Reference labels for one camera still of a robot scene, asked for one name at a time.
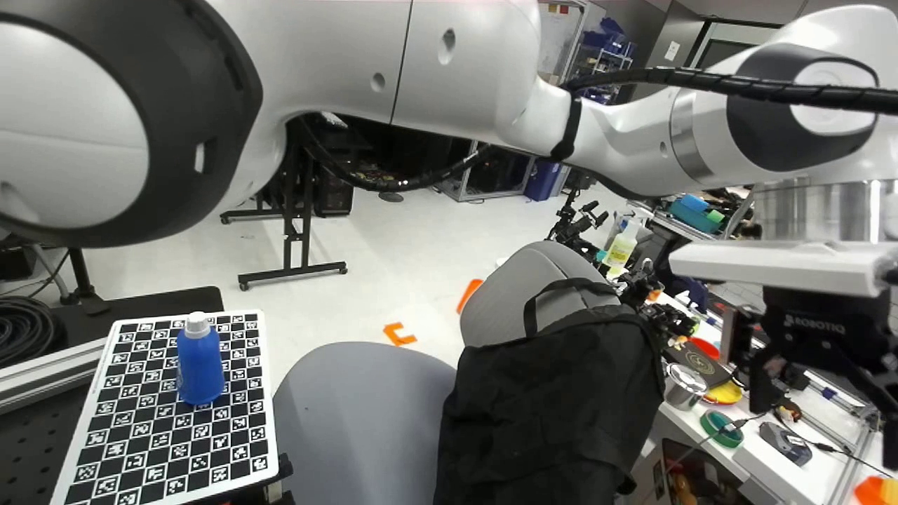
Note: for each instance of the blue plastic bottle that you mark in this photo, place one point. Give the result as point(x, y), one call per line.
point(200, 371)

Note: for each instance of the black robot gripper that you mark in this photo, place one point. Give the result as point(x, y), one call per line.
point(845, 334)

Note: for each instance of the white desk with gear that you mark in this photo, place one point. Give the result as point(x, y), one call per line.
point(815, 462)

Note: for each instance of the checkerboard calibration board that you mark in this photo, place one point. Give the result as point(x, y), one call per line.
point(142, 444)

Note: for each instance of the metal cup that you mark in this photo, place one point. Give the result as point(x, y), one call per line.
point(684, 386)

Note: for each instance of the black fabric bag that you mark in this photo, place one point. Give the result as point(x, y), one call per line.
point(561, 414)

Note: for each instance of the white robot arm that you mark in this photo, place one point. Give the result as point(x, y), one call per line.
point(127, 122)

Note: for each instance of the grey mesh office chair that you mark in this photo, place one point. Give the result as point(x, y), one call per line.
point(357, 421)

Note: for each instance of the black camera tripod stand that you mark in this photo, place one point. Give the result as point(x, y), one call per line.
point(291, 201)

